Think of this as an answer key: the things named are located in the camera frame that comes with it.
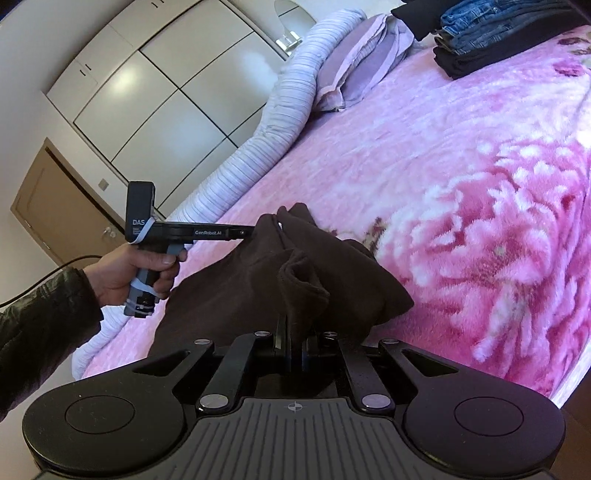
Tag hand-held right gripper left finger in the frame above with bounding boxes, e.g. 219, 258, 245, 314
131, 316, 302, 415

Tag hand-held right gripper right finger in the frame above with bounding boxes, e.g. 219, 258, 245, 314
301, 330, 465, 415

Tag dark brown garment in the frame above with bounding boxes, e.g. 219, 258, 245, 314
150, 202, 415, 370

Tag person's left hand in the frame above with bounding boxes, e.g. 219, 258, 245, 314
95, 242, 190, 320

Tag brown wooden door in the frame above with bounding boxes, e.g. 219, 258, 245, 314
10, 137, 132, 269

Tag white wardrobe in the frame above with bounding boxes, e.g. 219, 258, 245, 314
44, 0, 301, 184

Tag striped pale duvet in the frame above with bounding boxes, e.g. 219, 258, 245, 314
71, 9, 369, 380

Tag pink floral blanket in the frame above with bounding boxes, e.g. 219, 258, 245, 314
83, 23, 591, 411

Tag lavender pillow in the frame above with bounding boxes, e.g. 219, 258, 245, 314
314, 13, 422, 114

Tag folded black garment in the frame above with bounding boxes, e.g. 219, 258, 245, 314
391, 0, 459, 43

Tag folded black pants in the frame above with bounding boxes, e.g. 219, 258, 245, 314
433, 28, 581, 82

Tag folded blue jeans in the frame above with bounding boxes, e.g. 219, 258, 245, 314
440, 0, 572, 54

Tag black cable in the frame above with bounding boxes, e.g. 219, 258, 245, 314
0, 255, 109, 308

